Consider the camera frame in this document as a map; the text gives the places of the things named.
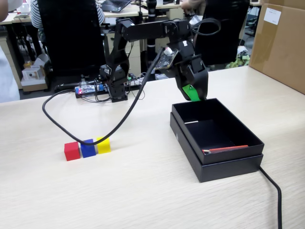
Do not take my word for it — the red pencil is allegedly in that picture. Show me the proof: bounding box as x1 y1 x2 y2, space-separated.
202 145 249 155

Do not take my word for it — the black box lid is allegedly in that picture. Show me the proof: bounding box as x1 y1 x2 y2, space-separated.
169 112 264 183

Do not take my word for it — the controller circuit board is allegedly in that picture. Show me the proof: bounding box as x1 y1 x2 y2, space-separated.
75 82 105 96

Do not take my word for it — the black table cable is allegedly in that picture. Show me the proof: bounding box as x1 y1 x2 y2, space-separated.
259 166 283 229

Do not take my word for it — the black cardboard box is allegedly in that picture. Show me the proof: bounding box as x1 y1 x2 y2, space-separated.
171 97 265 165

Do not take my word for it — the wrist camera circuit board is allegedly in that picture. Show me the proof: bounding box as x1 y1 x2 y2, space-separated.
153 47 179 71

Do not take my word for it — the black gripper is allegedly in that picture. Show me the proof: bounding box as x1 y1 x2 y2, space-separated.
166 39 210 102

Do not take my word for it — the thick black camera cable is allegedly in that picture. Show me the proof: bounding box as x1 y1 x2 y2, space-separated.
42 47 167 146

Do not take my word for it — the red wooden cube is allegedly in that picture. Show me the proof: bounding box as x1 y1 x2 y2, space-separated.
64 141 81 161

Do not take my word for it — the black pole with white bands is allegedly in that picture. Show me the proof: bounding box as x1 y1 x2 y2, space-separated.
145 0 159 82

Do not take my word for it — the light wooden desk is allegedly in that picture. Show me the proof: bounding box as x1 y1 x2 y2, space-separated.
0 3 184 24

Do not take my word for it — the person in striped shirt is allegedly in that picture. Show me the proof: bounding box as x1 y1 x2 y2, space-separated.
30 0 105 29

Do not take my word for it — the wide black office chair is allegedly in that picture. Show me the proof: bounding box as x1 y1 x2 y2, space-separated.
37 0 107 93

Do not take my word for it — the black laptop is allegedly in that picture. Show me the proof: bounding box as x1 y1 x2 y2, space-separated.
96 0 133 13

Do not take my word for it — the white cardboard box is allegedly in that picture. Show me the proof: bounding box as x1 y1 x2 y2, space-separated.
20 53 50 93

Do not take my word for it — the beige drawer cabinet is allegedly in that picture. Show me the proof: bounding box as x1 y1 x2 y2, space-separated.
103 31 141 72
0 35 23 93
166 8 184 21

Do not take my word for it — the black cable loop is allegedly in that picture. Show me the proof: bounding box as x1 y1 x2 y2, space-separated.
190 18 222 36

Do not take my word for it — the green wooden cube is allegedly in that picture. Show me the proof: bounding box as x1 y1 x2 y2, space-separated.
182 83 201 102

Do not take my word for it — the yellow wooden cube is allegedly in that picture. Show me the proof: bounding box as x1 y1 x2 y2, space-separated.
96 136 112 155

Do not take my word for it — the large brown cardboard box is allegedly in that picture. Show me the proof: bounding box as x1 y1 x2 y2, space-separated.
248 0 305 95

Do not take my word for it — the blue wooden cube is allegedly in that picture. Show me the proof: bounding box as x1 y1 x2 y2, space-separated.
80 138 97 158

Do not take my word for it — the seated person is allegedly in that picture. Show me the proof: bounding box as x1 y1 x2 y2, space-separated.
180 0 203 17

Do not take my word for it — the glossy black office chair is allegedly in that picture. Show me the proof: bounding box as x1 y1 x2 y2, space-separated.
190 0 250 72

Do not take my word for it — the green toy pile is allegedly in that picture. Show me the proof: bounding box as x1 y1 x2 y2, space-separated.
225 56 251 70

